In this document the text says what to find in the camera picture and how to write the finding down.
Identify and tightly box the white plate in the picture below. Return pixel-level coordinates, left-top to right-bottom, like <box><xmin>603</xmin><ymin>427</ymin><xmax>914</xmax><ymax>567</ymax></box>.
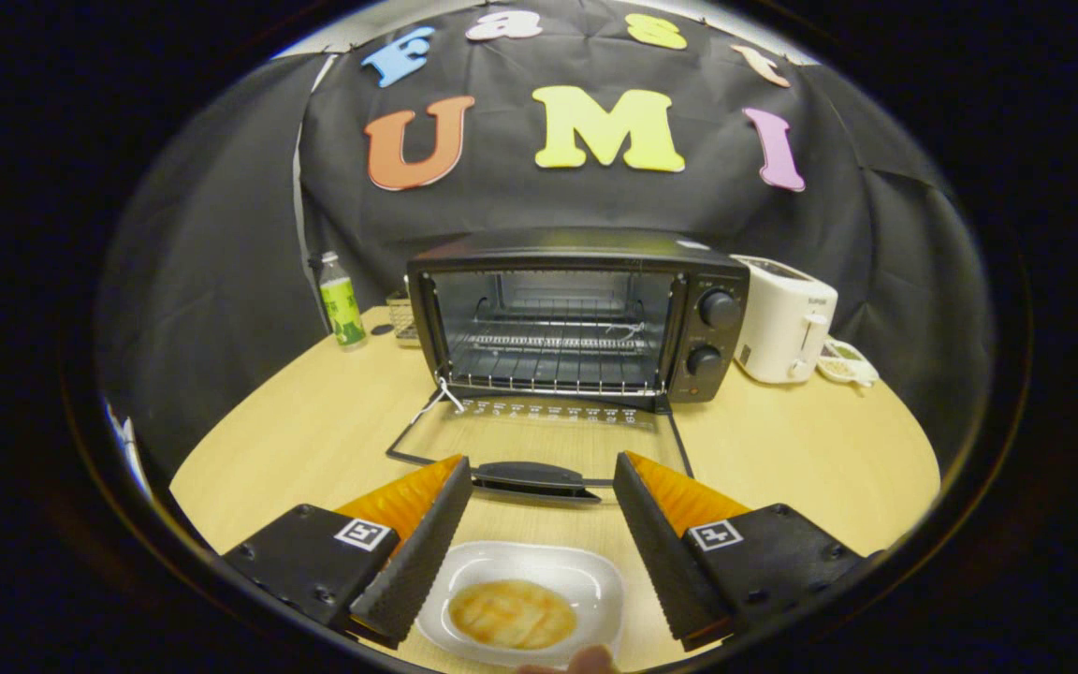
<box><xmin>415</xmin><ymin>540</ymin><xmax>625</xmax><ymax>668</ymax></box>

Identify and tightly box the clear glass container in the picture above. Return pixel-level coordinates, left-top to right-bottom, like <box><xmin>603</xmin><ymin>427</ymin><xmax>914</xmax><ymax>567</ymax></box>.
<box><xmin>386</xmin><ymin>276</ymin><xmax>420</xmax><ymax>344</ymax></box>

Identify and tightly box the white string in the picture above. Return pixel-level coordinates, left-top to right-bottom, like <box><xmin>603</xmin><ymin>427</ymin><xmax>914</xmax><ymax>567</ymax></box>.
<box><xmin>405</xmin><ymin>374</ymin><xmax>467</xmax><ymax>430</ymax></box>

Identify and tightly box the green label plastic bottle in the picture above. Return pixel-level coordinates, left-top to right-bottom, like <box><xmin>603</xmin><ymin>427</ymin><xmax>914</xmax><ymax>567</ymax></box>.
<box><xmin>319</xmin><ymin>251</ymin><xmax>368</xmax><ymax>349</ymax></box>

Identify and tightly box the white compartment tray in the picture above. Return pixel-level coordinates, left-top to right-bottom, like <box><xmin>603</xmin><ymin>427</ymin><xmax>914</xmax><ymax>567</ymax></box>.
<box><xmin>817</xmin><ymin>337</ymin><xmax>880</xmax><ymax>388</ymax></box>

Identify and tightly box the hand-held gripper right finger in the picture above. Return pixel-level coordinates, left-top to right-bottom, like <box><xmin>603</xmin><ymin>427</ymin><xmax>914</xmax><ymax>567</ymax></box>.
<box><xmin>613</xmin><ymin>451</ymin><xmax>881</xmax><ymax>652</ymax></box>

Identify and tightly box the golden brown bread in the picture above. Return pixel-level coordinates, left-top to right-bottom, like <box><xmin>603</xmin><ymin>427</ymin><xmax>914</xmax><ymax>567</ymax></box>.
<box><xmin>448</xmin><ymin>579</ymin><xmax>577</xmax><ymax>651</ymax></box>

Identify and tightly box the white toaster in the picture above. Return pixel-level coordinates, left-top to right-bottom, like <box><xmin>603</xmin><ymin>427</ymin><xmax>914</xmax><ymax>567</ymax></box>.
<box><xmin>731</xmin><ymin>255</ymin><xmax>838</xmax><ymax>385</ymax></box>

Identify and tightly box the metal wire oven rack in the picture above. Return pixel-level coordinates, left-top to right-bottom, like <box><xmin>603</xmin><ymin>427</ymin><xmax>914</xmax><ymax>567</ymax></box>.
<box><xmin>450</xmin><ymin>323</ymin><xmax>669</xmax><ymax>395</ymax></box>

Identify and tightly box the black toaster oven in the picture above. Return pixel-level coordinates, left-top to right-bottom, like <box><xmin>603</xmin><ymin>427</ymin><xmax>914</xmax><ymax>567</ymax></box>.
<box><xmin>386</xmin><ymin>227</ymin><xmax>750</xmax><ymax>503</ymax></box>

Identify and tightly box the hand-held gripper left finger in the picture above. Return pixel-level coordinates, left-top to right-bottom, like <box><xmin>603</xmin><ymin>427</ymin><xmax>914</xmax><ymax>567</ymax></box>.
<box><xmin>224</xmin><ymin>455</ymin><xmax>473</xmax><ymax>649</ymax></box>

